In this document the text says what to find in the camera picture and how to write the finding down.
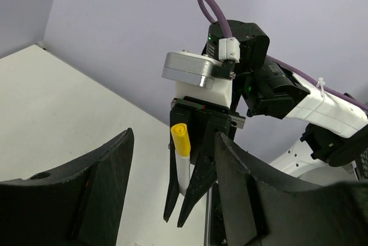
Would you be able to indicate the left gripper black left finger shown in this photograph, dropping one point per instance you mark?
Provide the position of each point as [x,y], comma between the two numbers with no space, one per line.
[77,203]

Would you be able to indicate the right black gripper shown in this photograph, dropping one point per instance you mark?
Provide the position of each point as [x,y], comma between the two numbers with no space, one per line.
[203,120]

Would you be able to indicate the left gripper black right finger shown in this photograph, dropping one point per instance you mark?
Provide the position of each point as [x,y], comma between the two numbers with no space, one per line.
[264,206]

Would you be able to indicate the white pen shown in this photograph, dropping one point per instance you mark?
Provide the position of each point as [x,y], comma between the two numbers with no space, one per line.
[183,172]

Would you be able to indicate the yellow pen cap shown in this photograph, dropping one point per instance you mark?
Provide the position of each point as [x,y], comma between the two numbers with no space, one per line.
[180,136]

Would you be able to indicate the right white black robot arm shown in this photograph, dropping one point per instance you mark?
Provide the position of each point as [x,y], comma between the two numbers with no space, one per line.
[234,65]

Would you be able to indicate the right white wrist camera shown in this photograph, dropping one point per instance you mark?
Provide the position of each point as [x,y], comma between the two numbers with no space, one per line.
[192,74]

